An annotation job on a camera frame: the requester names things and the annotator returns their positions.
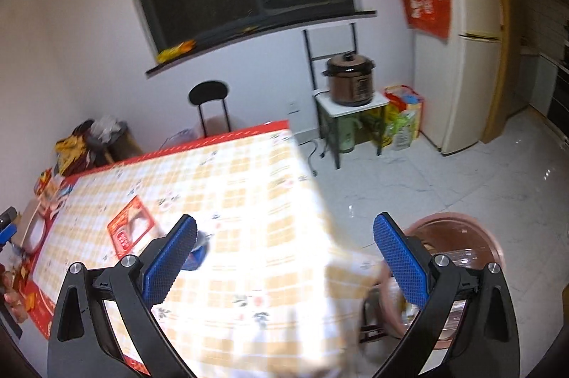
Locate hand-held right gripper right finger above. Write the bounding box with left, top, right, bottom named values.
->
left=371, top=213, right=521, bottom=378

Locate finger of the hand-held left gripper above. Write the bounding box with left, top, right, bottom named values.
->
left=0, top=207, right=21, bottom=249

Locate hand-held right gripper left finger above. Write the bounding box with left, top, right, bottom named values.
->
left=47, top=214, right=199, bottom=378

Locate brown plastic bin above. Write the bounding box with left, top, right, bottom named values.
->
left=361, top=213, right=506, bottom=354

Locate person's left hand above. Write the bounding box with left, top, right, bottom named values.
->
left=0, top=263, right=29, bottom=324

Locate blue tape roll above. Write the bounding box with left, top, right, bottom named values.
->
left=184, top=230, right=211, bottom=272

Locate white paper box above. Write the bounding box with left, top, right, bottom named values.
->
left=20, top=196, right=64, bottom=257

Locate checked yellow tablecloth table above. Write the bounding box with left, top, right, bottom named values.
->
left=24, top=119, right=291, bottom=376

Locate flat red packet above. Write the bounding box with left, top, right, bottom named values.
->
left=107, top=195, right=156, bottom=260

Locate red printed box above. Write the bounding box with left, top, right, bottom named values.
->
left=34, top=168, right=65, bottom=197

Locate yellow plaid tablecloth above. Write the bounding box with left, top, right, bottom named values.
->
left=27, top=129, right=384, bottom=378

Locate yellow plastic bag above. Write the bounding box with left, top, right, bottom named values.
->
left=55, top=135, right=95, bottom=177

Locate dark bin with plastic bag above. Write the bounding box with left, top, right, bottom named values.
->
left=86, top=117, right=144, bottom=164

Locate green thermos jug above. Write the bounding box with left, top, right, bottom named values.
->
left=337, top=118, right=363, bottom=155

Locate colourful shopping bag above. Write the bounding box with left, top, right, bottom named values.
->
left=383, top=85, right=426, bottom=151

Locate black metal stand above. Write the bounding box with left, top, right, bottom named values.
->
left=302, top=22, right=403, bottom=171

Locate black round-back chair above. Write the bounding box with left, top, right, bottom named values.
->
left=188, top=81, right=232, bottom=138

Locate brown pressure cooker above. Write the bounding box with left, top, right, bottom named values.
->
left=322, top=53, right=378, bottom=107

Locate cream refrigerator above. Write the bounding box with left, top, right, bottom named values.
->
left=413, top=0, right=506, bottom=157

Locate yellow packet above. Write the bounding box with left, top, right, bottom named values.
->
left=156, top=41, right=197, bottom=64

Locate kitchen cabinet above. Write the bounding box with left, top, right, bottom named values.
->
left=516, top=0, right=569, bottom=131

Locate black window sill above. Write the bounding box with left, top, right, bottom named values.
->
left=146, top=10, right=378, bottom=79

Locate black power cord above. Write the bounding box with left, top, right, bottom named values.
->
left=300, top=138, right=329, bottom=177

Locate wooden door frame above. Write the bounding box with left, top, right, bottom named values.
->
left=484, top=0, right=522, bottom=144

